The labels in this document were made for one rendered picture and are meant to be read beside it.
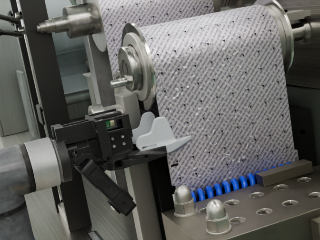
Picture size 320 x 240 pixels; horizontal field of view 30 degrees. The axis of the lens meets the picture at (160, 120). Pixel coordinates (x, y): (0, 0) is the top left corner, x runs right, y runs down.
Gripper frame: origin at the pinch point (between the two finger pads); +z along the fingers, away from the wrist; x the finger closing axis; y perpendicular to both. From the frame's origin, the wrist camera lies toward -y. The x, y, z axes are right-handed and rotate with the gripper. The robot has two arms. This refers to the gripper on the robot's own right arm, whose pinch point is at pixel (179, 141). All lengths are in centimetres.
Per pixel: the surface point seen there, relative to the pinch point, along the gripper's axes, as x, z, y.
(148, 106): 3.3, -3.1, 6.1
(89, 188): 59, -5, -22
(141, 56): 1.1, -3.5, 14.7
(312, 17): 3.1, 30.1, 15.0
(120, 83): 5.9, -6.4, 10.6
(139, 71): 2.3, -3.9, 12.3
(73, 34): 28.8, -7.6, 18.8
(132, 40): 4.3, -3.5, 17.2
